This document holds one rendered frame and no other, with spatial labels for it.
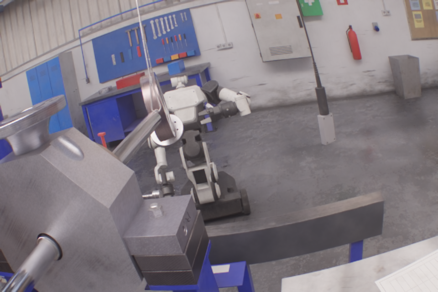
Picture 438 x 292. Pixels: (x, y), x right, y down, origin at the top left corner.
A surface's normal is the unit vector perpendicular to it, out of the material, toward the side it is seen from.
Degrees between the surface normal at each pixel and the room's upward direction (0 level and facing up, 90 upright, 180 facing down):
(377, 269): 0
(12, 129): 90
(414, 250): 0
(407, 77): 93
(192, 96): 60
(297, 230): 90
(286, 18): 90
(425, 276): 0
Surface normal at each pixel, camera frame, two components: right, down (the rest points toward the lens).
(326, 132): 0.42, 0.20
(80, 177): 0.52, -0.77
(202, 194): 0.07, 0.43
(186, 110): -0.02, -0.20
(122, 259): -0.14, 0.35
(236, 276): -0.22, -0.92
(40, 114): 0.77, 0.03
